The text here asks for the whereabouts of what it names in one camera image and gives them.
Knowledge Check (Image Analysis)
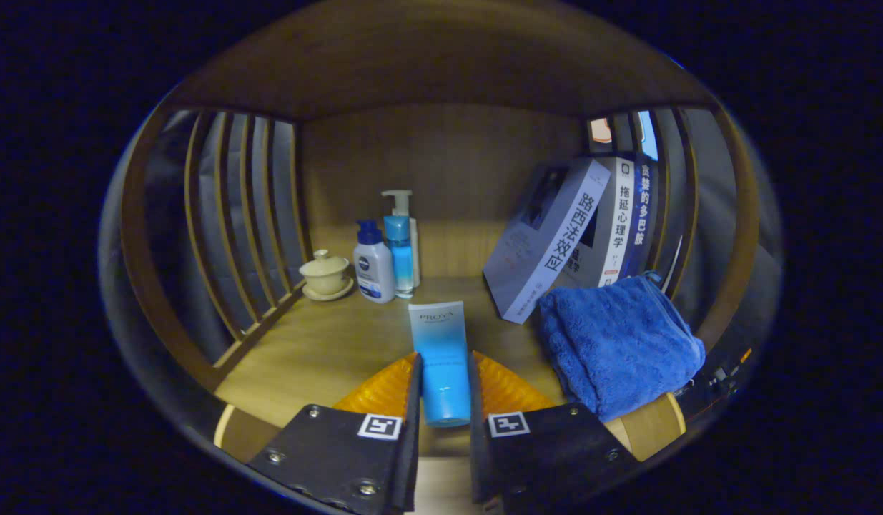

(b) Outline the wooden countertop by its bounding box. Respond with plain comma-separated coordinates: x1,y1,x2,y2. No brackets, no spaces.
212,275,689,464

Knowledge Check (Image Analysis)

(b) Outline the blue cosmetic tube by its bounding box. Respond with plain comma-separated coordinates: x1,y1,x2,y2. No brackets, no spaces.
408,300,473,428

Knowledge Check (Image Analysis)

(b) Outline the dark device with orange part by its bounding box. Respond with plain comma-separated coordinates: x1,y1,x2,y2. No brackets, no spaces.
688,347,756,423

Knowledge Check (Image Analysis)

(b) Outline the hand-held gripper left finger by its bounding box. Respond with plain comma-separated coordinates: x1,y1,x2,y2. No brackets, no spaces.
247,352,423,515

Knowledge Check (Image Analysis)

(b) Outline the dark blue spine book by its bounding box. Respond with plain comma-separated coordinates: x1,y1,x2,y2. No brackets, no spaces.
623,159,660,280

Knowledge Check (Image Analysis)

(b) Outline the wooden cabinet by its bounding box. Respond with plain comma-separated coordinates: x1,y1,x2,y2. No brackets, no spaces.
119,0,760,462

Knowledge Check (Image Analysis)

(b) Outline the white spine book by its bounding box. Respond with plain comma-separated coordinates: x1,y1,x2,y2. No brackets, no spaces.
556,154,636,288

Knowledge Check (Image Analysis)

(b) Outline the cream saucer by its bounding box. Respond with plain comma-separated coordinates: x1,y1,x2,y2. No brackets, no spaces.
302,278,355,302

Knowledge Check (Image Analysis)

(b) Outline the cream lidded teacup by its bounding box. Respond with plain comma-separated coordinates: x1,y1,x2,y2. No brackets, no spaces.
299,249,352,295

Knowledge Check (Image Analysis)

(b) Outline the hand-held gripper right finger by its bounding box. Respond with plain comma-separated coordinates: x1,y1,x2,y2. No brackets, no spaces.
470,350,642,514

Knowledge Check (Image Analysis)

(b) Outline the grey leaning book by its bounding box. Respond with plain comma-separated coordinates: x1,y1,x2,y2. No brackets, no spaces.
482,157,612,325

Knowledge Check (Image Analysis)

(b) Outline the blue folded towel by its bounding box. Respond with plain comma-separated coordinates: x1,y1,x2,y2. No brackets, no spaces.
538,275,706,423

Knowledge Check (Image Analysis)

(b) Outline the blue pump bottle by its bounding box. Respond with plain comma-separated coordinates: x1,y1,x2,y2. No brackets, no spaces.
381,189,416,299

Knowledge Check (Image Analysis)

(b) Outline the white lotion bottle blue cap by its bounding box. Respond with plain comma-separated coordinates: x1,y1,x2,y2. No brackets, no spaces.
352,219,397,304

